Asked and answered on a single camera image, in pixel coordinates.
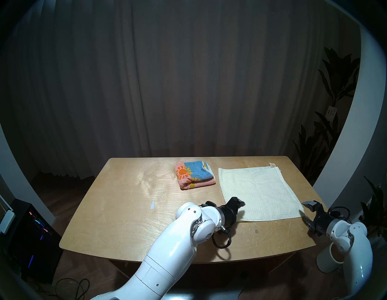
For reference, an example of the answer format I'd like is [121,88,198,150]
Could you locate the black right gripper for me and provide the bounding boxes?
[302,200,333,235]

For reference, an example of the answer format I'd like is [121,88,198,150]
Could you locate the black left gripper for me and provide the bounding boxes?
[224,197,246,228]

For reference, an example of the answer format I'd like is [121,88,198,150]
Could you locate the colourful sun print towel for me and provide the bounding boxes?
[175,161,216,190]

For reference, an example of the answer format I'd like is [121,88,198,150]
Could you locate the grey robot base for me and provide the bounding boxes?
[163,287,245,300]

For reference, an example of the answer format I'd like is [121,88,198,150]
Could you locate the cream dotted towel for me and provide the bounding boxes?
[218,163,306,222]

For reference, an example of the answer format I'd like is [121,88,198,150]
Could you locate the white round plant pot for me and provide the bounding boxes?
[317,242,345,273]

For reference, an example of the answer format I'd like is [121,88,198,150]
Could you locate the small dark potted plant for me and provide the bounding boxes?
[358,177,387,238]

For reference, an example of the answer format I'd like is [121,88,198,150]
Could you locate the tall dark leafy plant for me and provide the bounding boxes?
[292,47,362,185]

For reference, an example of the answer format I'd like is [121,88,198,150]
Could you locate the beige pleated curtain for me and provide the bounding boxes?
[6,0,342,179]

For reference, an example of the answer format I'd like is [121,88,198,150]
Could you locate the black computer tower RGB lights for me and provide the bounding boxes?
[6,200,62,285]

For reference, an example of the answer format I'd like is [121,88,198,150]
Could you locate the white box device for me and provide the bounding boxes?
[0,195,15,234]

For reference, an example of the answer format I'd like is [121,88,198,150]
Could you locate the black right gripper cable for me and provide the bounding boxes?
[328,206,351,224]

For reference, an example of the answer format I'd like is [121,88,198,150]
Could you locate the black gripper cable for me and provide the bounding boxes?
[200,202,232,249]
[328,206,351,224]

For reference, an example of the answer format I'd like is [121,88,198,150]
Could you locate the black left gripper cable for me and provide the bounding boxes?
[200,202,232,249]

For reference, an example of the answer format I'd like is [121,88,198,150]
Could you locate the black floor cable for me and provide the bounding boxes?
[36,278,90,300]

